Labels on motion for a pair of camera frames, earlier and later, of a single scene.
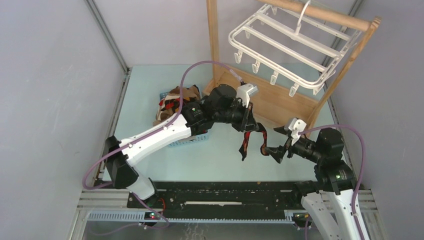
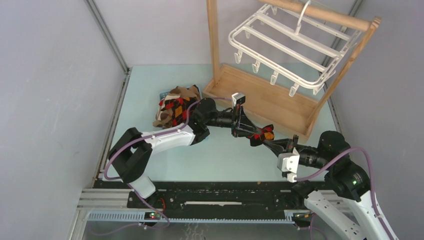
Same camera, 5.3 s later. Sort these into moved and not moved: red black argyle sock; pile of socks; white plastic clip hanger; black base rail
Moved: red black argyle sock
Not moved: pile of socks; black base rail; white plastic clip hanger
